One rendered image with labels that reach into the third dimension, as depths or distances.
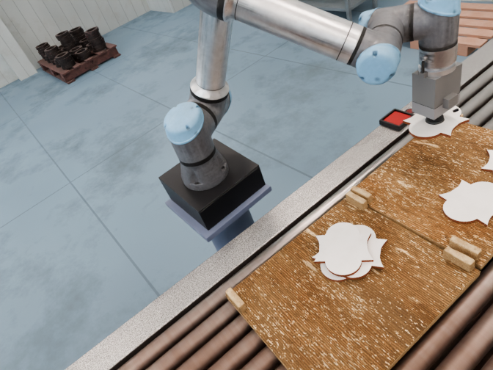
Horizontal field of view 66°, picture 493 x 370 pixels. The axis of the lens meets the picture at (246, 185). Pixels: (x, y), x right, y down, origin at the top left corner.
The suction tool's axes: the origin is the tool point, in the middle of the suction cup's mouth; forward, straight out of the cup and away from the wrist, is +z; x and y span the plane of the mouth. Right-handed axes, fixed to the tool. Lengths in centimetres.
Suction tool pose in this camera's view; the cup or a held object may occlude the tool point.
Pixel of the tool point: (434, 123)
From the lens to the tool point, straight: 105.8
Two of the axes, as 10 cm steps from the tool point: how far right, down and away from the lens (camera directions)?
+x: -4.9, -4.6, 7.4
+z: 2.8, 7.2, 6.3
